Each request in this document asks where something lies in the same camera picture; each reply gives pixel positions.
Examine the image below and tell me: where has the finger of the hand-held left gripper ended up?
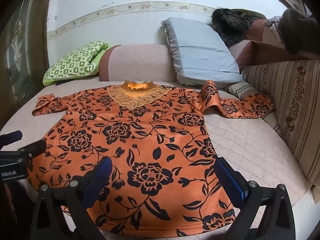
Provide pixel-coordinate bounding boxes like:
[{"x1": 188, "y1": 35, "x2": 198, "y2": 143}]
[
  {"x1": 0, "y1": 131, "x2": 23, "y2": 143},
  {"x1": 17, "y1": 139, "x2": 47, "y2": 158}
]

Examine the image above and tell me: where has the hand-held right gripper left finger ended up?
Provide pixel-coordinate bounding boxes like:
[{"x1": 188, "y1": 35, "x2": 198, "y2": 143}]
[{"x1": 30, "y1": 157, "x2": 113, "y2": 240}]

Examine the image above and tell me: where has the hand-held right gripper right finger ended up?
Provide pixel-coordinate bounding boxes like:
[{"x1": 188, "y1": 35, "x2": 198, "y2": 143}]
[{"x1": 214, "y1": 157, "x2": 297, "y2": 240}]

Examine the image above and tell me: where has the orange floral blouse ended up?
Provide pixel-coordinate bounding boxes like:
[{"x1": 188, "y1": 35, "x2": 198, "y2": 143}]
[{"x1": 32, "y1": 80, "x2": 275, "y2": 237}]

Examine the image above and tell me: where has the dark wooden door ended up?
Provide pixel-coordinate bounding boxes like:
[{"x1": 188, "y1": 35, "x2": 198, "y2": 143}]
[{"x1": 0, "y1": 0, "x2": 54, "y2": 128}]

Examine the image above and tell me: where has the small striped pillow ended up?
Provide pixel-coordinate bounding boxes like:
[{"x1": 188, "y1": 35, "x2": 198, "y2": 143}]
[{"x1": 224, "y1": 81, "x2": 258, "y2": 100}]

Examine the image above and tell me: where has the green patterned pillow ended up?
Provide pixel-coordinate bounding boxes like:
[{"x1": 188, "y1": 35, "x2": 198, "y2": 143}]
[{"x1": 43, "y1": 40, "x2": 110, "y2": 86}]

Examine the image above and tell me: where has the striped beige cushion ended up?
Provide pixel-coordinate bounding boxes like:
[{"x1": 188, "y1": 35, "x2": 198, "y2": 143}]
[{"x1": 242, "y1": 59, "x2": 320, "y2": 188}]

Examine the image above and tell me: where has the pink rolled quilt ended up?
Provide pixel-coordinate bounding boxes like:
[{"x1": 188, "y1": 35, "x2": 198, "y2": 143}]
[{"x1": 98, "y1": 44, "x2": 179, "y2": 82}]

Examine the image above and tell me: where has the maroon cushion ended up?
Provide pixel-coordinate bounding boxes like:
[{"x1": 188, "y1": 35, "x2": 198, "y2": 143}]
[{"x1": 235, "y1": 41, "x2": 254, "y2": 73}]

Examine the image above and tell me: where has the light blue pillow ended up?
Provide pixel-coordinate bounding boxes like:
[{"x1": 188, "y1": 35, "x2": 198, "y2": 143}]
[{"x1": 161, "y1": 17, "x2": 244, "y2": 85}]

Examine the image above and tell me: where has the cardboard box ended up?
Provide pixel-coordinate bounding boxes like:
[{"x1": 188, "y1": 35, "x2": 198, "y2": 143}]
[{"x1": 246, "y1": 20, "x2": 313, "y2": 67}]

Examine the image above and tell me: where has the white patterned cloth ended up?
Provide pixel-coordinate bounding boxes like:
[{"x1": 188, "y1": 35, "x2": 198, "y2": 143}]
[{"x1": 265, "y1": 16, "x2": 282, "y2": 38}]

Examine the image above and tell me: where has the dark cloth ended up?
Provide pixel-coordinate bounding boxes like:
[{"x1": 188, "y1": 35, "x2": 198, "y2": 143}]
[{"x1": 281, "y1": 7, "x2": 320, "y2": 54}]

